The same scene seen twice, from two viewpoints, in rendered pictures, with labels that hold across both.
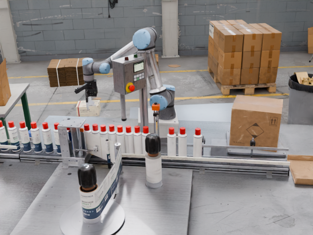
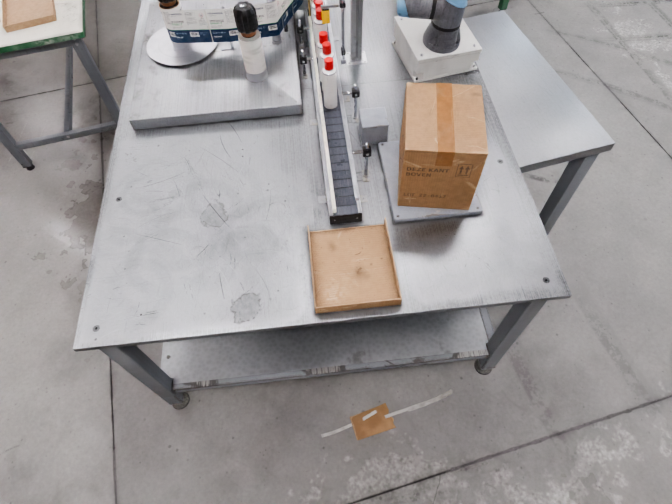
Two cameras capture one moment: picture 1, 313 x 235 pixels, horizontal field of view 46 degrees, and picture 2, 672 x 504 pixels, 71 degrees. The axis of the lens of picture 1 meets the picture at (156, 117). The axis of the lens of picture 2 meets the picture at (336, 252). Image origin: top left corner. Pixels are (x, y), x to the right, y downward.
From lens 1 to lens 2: 2.32 m
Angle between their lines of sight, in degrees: 63
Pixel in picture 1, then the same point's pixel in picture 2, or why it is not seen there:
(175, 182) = (265, 93)
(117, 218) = (182, 59)
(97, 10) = not seen: outside the picture
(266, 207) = (240, 196)
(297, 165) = (368, 238)
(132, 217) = (188, 71)
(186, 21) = not seen: outside the picture
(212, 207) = (234, 141)
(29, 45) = not seen: outside the picture
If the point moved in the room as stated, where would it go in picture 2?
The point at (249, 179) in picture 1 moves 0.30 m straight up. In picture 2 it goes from (308, 175) to (300, 111)
